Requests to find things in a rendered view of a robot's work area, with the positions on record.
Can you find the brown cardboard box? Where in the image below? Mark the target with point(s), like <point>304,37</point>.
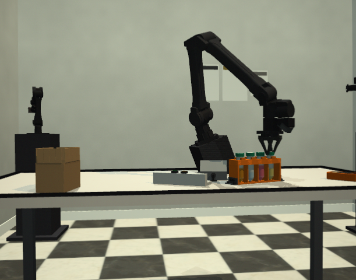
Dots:
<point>57,170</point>

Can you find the orange digital multimeter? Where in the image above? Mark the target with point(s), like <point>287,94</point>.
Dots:
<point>337,175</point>

